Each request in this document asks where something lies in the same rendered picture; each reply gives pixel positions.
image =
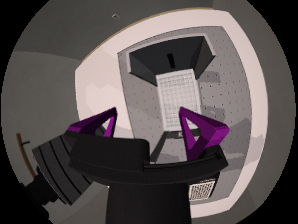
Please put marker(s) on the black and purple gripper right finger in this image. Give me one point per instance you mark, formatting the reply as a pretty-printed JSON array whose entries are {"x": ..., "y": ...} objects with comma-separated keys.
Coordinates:
[{"x": 212, "y": 132}]

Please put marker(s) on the white well plate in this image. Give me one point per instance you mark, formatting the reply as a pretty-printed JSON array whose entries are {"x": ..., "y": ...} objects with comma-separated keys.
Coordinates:
[{"x": 164, "y": 92}]

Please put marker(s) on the beige well plate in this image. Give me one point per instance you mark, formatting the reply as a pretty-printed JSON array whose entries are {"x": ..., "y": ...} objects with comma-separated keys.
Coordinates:
[{"x": 201, "y": 190}]

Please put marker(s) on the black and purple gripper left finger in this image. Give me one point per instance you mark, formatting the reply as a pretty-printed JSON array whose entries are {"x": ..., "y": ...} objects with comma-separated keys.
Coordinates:
[{"x": 89, "y": 125}]

